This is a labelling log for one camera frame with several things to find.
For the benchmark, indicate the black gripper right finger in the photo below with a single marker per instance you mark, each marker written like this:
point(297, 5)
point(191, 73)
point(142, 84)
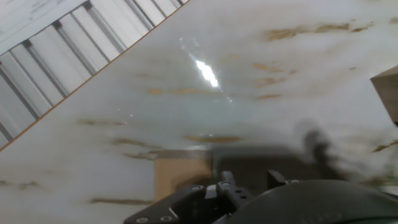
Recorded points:
point(275, 180)

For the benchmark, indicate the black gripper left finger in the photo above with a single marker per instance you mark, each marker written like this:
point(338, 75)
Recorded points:
point(192, 205)

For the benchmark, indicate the marble pattern board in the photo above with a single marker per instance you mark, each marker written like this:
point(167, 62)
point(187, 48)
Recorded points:
point(217, 109)

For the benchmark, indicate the large wooden cube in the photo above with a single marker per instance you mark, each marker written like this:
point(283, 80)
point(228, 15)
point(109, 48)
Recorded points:
point(387, 93)
point(180, 174)

